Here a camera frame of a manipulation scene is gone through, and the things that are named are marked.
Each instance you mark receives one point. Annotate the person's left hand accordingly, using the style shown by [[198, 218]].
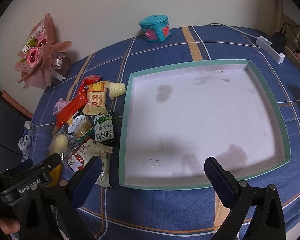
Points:
[[9, 226]]

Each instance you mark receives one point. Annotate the yellow swiss roll packet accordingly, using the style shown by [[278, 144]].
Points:
[[96, 96]]

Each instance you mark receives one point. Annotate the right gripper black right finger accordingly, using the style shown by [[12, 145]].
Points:
[[268, 219]]

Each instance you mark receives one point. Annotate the cream white snack packet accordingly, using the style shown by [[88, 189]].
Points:
[[95, 148]]

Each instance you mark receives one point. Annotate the teal-rimmed white tray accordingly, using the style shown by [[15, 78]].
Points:
[[178, 115]]

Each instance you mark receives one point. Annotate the blue white tissue pack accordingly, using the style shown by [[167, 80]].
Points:
[[26, 139]]

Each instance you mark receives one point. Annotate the small red snack packet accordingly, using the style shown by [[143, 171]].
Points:
[[86, 82]]

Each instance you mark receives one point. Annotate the jelly pudding cup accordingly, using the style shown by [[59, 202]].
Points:
[[116, 89]]

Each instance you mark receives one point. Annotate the teal toy house box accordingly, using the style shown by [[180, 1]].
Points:
[[155, 28]]

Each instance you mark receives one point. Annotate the clear packet round cake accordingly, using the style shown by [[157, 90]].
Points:
[[61, 142]]

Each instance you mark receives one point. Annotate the pink paper flower bouquet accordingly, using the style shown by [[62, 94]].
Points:
[[43, 61]]

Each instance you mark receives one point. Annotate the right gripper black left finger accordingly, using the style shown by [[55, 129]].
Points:
[[69, 197]]

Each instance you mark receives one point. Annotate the blue plaid tablecloth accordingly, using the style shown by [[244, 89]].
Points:
[[123, 213]]

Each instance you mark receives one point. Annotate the clear green-edged cracker packet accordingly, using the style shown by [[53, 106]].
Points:
[[83, 127]]

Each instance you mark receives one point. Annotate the white power strip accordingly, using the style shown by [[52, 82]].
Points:
[[263, 43]]

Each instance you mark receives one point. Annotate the long red patterned packet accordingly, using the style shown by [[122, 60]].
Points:
[[71, 108]]

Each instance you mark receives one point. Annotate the pink snack packet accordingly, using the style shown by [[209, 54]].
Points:
[[60, 104]]

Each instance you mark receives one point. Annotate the red white milk snack packet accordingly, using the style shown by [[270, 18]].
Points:
[[78, 158]]

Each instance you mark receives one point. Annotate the black power adapter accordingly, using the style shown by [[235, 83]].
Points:
[[279, 42]]

